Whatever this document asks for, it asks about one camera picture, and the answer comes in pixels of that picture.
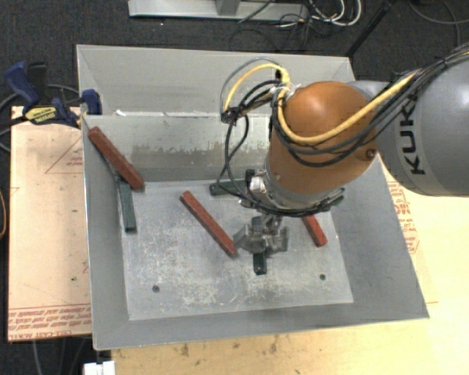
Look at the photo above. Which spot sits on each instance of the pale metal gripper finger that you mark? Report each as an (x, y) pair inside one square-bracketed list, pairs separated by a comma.
[(244, 240), (280, 241)]

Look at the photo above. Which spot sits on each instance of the dark green flat block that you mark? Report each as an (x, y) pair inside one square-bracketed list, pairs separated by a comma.
[(223, 188), (260, 265), (127, 209)]

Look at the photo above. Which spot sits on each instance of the red-brown flat block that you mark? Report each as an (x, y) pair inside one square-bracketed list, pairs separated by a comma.
[(316, 231), (115, 156), (209, 223)]

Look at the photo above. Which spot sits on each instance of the grey metal bin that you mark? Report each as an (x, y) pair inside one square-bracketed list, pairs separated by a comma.
[(203, 283)]

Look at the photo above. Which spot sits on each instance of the brown cardboard board, red print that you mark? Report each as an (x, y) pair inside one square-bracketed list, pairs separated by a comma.
[(47, 225)]

